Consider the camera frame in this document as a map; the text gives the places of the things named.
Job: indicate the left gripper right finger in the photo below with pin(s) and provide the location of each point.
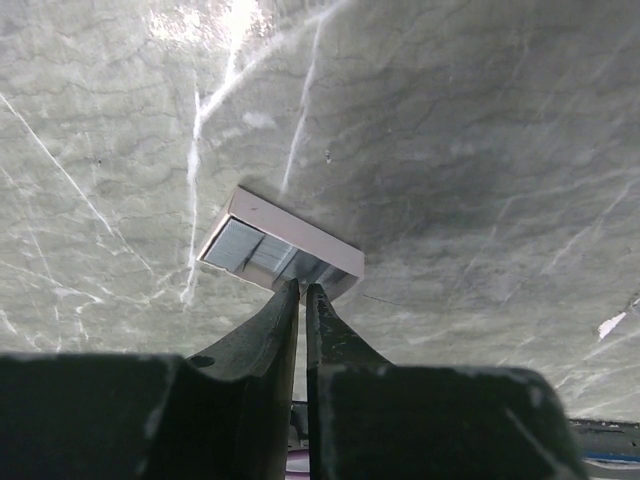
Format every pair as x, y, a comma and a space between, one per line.
372, 419

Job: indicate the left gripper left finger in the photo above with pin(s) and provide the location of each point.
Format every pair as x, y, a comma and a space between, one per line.
220, 414

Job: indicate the grey staple strips pile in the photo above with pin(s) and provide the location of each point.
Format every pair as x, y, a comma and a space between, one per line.
262, 244

